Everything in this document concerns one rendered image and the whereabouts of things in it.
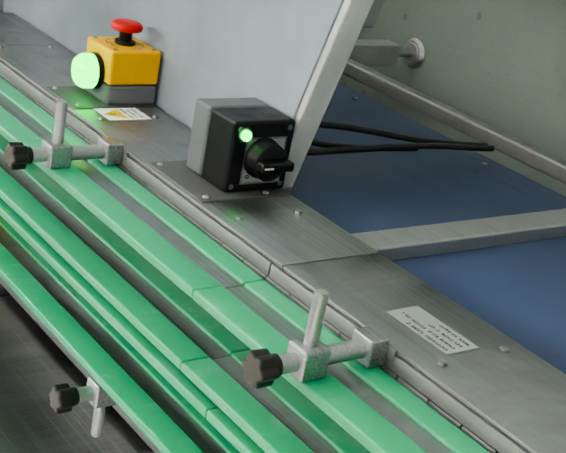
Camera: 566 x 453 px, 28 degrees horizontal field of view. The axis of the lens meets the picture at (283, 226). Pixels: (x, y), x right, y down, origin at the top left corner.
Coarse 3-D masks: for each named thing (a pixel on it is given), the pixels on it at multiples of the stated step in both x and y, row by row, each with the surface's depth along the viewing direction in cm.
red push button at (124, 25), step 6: (120, 18) 141; (126, 18) 141; (114, 24) 139; (120, 24) 139; (126, 24) 139; (132, 24) 139; (138, 24) 140; (120, 30) 139; (126, 30) 139; (132, 30) 139; (138, 30) 140; (120, 36) 140; (126, 36) 140
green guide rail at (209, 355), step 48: (0, 144) 147; (0, 192) 133; (48, 192) 135; (48, 240) 123; (96, 240) 125; (96, 288) 115; (144, 288) 116; (192, 336) 108; (240, 384) 102; (288, 384) 103; (288, 432) 95; (336, 432) 96
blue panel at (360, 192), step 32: (352, 96) 173; (320, 128) 154; (384, 128) 160; (416, 128) 163; (320, 160) 141; (352, 160) 144; (384, 160) 146; (416, 160) 149; (448, 160) 151; (480, 160) 154; (320, 192) 130; (352, 192) 132; (384, 192) 134; (416, 192) 136; (448, 192) 139; (480, 192) 141; (512, 192) 143; (544, 192) 146; (352, 224) 123; (384, 224) 125; (416, 224) 126; (448, 256) 119; (480, 256) 121; (512, 256) 122; (544, 256) 124; (448, 288) 111; (480, 288) 113; (512, 288) 114; (544, 288) 116; (512, 320) 107; (544, 320) 108; (544, 352) 102
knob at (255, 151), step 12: (252, 144) 118; (264, 144) 117; (276, 144) 118; (252, 156) 117; (264, 156) 117; (276, 156) 118; (252, 168) 117; (264, 168) 116; (276, 168) 117; (288, 168) 118; (264, 180) 118
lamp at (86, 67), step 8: (80, 56) 138; (88, 56) 138; (96, 56) 139; (72, 64) 140; (80, 64) 138; (88, 64) 138; (96, 64) 138; (72, 72) 139; (80, 72) 138; (88, 72) 138; (96, 72) 138; (104, 72) 139; (80, 80) 138; (88, 80) 138; (96, 80) 139; (96, 88) 140
